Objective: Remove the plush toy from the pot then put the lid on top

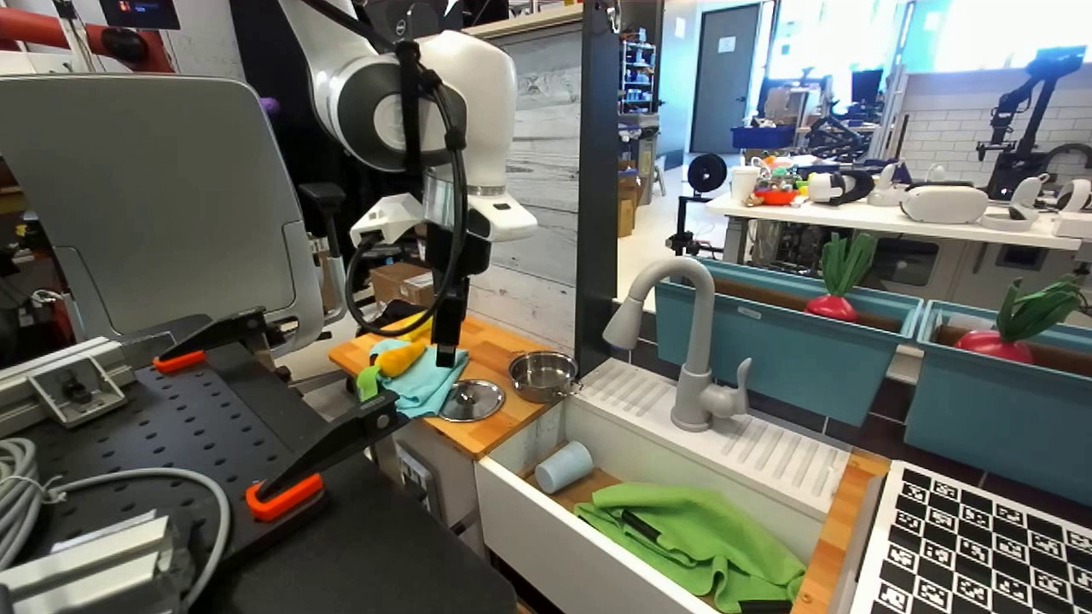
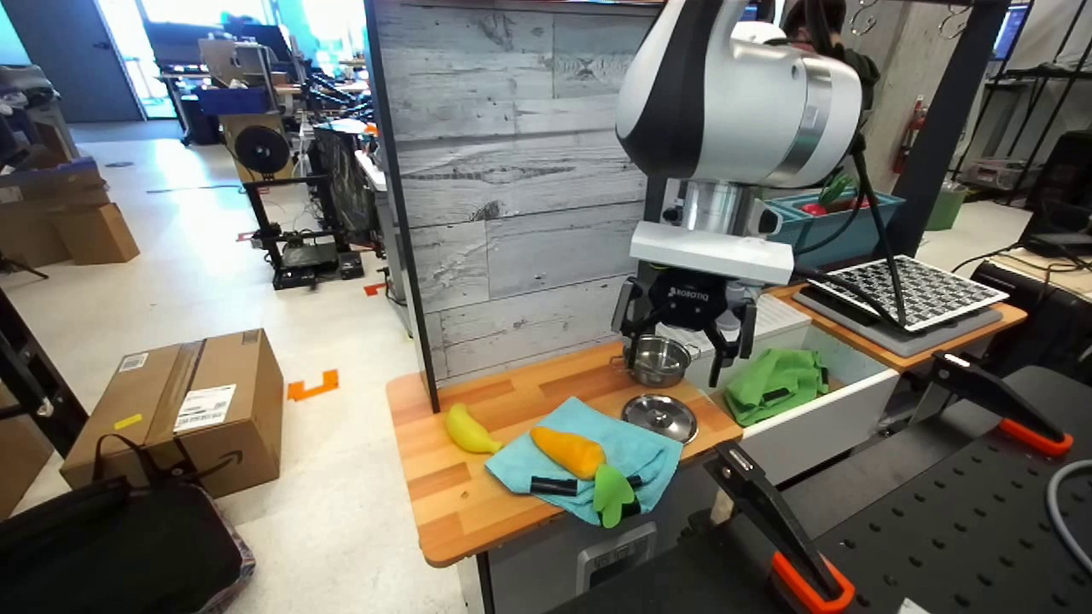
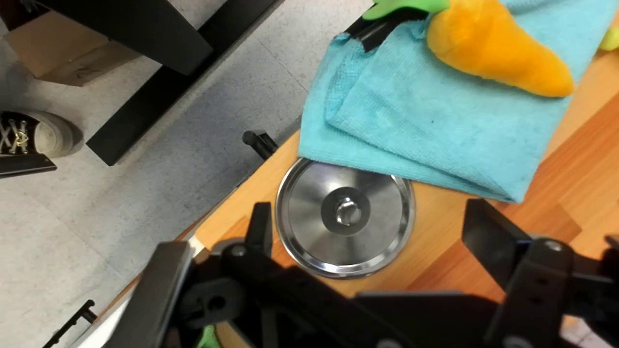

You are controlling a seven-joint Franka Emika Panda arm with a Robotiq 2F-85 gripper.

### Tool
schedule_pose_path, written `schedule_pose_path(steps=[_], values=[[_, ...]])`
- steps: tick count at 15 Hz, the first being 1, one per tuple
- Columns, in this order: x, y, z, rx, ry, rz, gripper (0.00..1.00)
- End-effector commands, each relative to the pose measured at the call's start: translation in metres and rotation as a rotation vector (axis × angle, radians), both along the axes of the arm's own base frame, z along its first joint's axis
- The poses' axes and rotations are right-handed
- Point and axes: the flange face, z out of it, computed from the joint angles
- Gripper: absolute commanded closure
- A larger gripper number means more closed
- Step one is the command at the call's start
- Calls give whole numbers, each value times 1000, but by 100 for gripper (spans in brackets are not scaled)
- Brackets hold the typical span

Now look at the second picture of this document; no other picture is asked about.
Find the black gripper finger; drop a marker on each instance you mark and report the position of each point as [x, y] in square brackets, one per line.
[729, 337]
[628, 316]

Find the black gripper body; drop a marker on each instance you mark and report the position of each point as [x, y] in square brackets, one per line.
[686, 298]

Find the small metal bowl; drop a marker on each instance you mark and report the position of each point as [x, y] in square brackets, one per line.
[659, 419]

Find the orange plush carrot toy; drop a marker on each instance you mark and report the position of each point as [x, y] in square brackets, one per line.
[568, 452]

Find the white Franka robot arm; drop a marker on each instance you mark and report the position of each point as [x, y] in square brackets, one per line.
[752, 103]

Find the small steel pot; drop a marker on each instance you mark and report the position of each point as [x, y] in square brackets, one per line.
[657, 364]

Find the white toy sink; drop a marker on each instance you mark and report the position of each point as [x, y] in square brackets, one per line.
[821, 422]

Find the red plush radish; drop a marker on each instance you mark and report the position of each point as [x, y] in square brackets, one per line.
[836, 190]

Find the yellow toy banana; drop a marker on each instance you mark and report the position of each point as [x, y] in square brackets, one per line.
[464, 431]

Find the wooden counter top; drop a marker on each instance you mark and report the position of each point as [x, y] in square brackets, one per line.
[453, 499]

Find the green cloth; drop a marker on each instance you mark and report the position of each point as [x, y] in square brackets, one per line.
[779, 379]

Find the teal storage bin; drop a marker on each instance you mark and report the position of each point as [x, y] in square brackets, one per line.
[795, 236]

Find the teal cloth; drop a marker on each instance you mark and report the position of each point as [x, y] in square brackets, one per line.
[637, 455]

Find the grey wood plank panel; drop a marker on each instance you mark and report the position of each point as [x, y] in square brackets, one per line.
[513, 173]

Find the black white calibration board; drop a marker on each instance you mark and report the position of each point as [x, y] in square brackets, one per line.
[908, 291]

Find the black clamp orange tips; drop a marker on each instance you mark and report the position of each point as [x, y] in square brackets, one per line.
[773, 522]
[1002, 403]

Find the cabinet under counter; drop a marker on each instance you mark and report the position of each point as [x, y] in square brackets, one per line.
[547, 568]

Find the black perforated breadboard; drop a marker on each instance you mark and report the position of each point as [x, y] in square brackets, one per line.
[965, 533]

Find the black spool on stand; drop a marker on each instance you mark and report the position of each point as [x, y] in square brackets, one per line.
[260, 149]

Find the brown cardboard box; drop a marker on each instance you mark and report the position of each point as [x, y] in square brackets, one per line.
[215, 397]

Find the stacked cardboard boxes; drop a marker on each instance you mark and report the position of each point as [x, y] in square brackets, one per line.
[69, 225]

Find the black bag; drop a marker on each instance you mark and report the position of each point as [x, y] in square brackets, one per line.
[103, 548]

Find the black frame post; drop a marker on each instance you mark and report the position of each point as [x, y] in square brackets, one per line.
[395, 205]
[944, 115]

